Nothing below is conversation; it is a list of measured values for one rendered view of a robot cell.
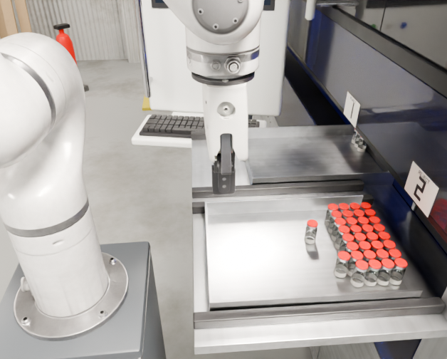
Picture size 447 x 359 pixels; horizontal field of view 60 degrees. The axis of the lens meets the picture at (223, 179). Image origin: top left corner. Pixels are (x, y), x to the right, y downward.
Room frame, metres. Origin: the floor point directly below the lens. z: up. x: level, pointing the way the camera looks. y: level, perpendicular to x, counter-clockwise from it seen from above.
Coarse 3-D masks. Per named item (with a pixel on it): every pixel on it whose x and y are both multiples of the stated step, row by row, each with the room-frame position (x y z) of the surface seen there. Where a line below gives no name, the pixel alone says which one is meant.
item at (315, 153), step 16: (256, 128) 0.99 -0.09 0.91; (272, 128) 1.00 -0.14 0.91; (288, 128) 1.00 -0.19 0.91; (304, 128) 1.01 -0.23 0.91; (320, 128) 1.01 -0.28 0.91; (336, 128) 1.01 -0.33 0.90; (352, 128) 1.02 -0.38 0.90; (256, 144) 0.96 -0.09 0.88; (272, 144) 0.96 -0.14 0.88; (288, 144) 0.96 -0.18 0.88; (304, 144) 0.96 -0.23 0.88; (320, 144) 0.96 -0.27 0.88; (336, 144) 0.96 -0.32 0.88; (352, 144) 0.96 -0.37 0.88; (256, 160) 0.87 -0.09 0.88; (272, 160) 0.87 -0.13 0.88; (288, 160) 0.87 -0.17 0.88; (304, 160) 0.87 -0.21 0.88; (320, 160) 0.87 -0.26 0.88; (336, 160) 0.87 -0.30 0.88; (352, 160) 0.87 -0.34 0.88; (368, 160) 0.87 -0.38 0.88; (256, 176) 0.79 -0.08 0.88; (272, 176) 0.79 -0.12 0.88; (288, 176) 0.74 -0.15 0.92; (304, 176) 0.74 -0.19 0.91; (320, 176) 0.75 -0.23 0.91; (336, 176) 0.75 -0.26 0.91; (352, 176) 0.75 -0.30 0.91; (368, 176) 0.76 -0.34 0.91; (384, 176) 0.76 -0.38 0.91
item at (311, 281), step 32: (224, 224) 0.61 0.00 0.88; (256, 224) 0.61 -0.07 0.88; (288, 224) 0.61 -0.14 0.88; (320, 224) 0.61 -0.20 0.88; (224, 256) 0.52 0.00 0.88; (256, 256) 0.52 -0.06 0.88; (288, 256) 0.52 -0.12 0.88; (320, 256) 0.52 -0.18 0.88; (224, 288) 0.44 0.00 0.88; (256, 288) 0.44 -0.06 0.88; (288, 288) 0.44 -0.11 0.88; (320, 288) 0.44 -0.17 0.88; (352, 288) 0.44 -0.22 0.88; (384, 288) 0.44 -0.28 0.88
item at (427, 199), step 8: (416, 168) 0.57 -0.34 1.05; (408, 176) 0.59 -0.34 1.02; (416, 176) 0.56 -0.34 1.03; (424, 176) 0.54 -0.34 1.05; (408, 184) 0.58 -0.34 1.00; (432, 184) 0.52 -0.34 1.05; (408, 192) 0.57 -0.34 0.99; (416, 192) 0.55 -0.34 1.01; (424, 192) 0.53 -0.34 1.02; (432, 192) 0.51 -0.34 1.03; (416, 200) 0.54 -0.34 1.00; (424, 200) 0.52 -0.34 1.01; (432, 200) 0.51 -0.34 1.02; (424, 208) 0.52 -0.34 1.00
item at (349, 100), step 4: (348, 92) 0.92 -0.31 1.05; (348, 96) 0.92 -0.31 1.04; (348, 100) 0.91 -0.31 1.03; (352, 100) 0.89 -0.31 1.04; (356, 100) 0.87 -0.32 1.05; (348, 104) 0.91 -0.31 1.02; (352, 104) 0.88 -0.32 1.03; (356, 104) 0.86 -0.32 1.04; (348, 108) 0.90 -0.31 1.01; (356, 108) 0.86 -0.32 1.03; (344, 112) 0.92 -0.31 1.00; (348, 112) 0.90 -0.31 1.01; (352, 112) 0.87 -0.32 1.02; (356, 112) 0.85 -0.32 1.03; (348, 116) 0.89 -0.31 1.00; (352, 116) 0.87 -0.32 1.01; (356, 116) 0.85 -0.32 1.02; (352, 120) 0.86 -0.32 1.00; (356, 120) 0.84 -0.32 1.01; (352, 124) 0.86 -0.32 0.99; (356, 124) 0.84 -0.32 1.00
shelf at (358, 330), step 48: (192, 144) 0.96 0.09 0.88; (336, 192) 0.73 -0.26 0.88; (384, 192) 0.73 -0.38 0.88; (432, 240) 0.57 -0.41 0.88; (432, 288) 0.45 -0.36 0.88; (240, 336) 0.35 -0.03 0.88; (288, 336) 0.35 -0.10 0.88; (336, 336) 0.35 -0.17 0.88; (384, 336) 0.36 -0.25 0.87; (432, 336) 0.36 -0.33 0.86
